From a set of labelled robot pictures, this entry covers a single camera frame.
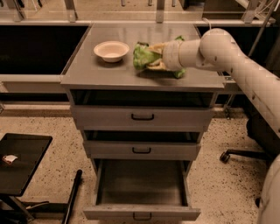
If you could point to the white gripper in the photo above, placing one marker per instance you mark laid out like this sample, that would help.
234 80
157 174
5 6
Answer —
170 55

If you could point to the green rice chip bag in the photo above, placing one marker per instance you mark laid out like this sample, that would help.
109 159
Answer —
142 56

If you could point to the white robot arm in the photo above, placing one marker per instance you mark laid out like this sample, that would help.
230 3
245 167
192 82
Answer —
218 51

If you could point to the grey drawer cabinet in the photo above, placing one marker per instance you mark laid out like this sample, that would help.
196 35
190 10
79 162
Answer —
88 71

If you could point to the top grey drawer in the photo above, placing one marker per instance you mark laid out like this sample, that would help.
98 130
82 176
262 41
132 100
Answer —
141 110

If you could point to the grey drawer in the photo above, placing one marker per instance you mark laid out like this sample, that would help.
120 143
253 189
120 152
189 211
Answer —
142 190
144 145
141 110

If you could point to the middle grey drawer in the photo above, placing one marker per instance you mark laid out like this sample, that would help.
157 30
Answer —
144 145

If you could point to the bottom grey drawer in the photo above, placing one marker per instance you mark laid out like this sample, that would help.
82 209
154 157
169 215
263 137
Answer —
142 190

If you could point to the white paper bowl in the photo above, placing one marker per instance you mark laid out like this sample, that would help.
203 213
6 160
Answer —
111 51

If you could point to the metal diagonal rod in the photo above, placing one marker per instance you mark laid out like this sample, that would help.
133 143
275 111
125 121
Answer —
259 43

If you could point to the black office chair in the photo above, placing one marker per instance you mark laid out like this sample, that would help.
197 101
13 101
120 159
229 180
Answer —
257 127

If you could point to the black side table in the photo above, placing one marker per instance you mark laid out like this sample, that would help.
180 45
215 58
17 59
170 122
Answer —
15 177

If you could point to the black pole on floor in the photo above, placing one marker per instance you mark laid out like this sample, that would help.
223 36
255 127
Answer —
71 200

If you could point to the small white paper scrap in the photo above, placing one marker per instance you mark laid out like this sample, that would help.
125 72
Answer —
9 159

